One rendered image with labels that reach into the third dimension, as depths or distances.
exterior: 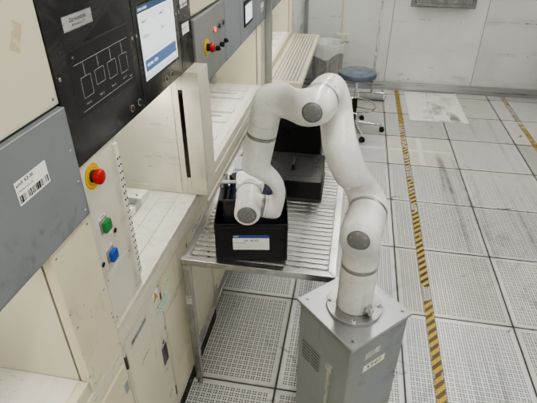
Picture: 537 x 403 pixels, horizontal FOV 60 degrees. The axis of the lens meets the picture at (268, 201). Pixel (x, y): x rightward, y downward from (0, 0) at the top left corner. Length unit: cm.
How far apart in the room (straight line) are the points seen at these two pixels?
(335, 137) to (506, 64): 497
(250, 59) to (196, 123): 146
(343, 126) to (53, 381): 104
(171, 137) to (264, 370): 121
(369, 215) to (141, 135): 104
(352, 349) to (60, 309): 85
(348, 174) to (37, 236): 79
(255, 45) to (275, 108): 196
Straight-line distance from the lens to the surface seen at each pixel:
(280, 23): 472
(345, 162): 130
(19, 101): 101
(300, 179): 213
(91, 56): 122
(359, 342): 156
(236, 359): 247
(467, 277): 312
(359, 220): 133
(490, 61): 612
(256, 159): 138
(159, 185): 207
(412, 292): 291
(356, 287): 153
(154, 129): 194
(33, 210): 104
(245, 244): 176
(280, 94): 127
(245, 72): 330
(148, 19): 151
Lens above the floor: 192
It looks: 33 degrees down
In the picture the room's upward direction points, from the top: straight up
